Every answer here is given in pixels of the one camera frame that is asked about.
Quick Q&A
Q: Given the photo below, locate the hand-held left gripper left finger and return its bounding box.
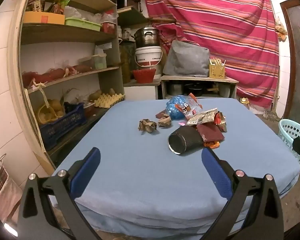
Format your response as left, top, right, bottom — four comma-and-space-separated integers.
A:
17, 147, 101, 240

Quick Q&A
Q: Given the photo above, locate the yellow utensil holder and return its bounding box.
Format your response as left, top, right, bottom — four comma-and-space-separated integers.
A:
209, 58, 227, 80

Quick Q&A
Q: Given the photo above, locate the yellow cardboard box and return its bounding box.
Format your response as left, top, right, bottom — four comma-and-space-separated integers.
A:
22, 11, 66, 26

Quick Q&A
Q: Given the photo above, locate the white cabinet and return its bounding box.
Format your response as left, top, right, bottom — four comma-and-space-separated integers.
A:
123, 79, 161, 101

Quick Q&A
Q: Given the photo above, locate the red striped cloth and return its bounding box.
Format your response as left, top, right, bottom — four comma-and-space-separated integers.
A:
141, 0, 281, 108

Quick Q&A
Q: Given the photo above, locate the small wooden table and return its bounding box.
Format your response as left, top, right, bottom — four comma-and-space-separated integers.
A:
160, 75, 240, 101

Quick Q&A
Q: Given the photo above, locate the red mesh bag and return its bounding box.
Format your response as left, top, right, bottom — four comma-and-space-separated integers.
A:
21, 64, 93, 88

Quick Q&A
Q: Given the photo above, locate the green plastic tray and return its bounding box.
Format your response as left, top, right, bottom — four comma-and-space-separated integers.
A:
64, 17, 102, 32

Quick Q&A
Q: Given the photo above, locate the pink cloth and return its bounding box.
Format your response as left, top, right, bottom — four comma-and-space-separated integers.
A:
0, 171, 23, 222

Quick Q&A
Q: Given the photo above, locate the brown paper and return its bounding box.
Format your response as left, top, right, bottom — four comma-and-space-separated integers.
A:
138, 118, 158, 134
158, 114, 172, 128

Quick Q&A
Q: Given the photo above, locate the pink wrapper trash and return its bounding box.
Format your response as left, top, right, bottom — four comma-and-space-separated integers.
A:
179, 92, 204, 121

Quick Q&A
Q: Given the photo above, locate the wooden shelf unit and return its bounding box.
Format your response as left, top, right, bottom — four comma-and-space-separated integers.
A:
9, 0, 127, 172

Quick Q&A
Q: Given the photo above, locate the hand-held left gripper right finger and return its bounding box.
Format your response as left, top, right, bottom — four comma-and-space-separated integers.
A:
201, 148, 285, 240

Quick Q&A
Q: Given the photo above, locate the red plastic basket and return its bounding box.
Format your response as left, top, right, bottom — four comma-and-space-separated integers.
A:
132, 68, 157, 84

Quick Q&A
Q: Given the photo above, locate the blue plastic crate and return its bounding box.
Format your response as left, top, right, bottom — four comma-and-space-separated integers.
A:
39, 102, 87, 151

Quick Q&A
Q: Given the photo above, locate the large amber oil bottle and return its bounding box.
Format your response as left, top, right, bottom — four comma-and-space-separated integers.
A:
119, 42, 131, 84

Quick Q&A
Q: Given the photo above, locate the yellow wicker basket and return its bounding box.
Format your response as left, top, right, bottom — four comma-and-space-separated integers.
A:
37, 99, 66, 126

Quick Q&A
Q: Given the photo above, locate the black paper cup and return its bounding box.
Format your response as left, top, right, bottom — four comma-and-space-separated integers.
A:
168, 126, 203, 157

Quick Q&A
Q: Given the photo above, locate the black pot under table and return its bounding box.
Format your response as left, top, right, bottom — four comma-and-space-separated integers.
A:
184, 82, 203, 97

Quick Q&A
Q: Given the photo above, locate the white plastic bucket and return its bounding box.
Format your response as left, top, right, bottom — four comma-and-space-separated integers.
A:
134, 46, 163, 81

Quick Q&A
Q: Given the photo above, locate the light blue plastic basket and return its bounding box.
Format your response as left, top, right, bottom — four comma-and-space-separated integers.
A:
278, 119, 300, 167

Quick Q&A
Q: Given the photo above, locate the yellow egg carton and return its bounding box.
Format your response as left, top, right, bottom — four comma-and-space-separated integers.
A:
93, 92, 126, 108

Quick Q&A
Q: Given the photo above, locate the metal cooking pot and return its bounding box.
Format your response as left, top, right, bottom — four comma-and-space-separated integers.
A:
133, 27, 161, 48

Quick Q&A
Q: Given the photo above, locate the blue plastic bag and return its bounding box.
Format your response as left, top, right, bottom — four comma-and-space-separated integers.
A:
166, 94, 190, 120

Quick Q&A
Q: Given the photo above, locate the clear plastic container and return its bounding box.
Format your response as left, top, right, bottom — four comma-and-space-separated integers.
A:
93, 53, 108, 70

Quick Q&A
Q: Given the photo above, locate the beige printed snack wrapper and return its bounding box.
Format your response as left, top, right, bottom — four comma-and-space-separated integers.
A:
186, 108, 218, 126

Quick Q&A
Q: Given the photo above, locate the red square container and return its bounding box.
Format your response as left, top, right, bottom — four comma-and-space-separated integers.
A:
100, 21, 116, 34

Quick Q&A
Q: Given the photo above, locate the hanging plastic bag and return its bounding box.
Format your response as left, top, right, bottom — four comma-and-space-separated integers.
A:
275, 16, 288, 41

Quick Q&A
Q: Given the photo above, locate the brown door frame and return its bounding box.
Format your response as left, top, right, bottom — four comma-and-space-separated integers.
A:
280, 0, 300, 120

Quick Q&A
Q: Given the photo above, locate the red foil wrapper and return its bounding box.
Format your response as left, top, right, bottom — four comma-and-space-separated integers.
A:
213, 110, 227, 132

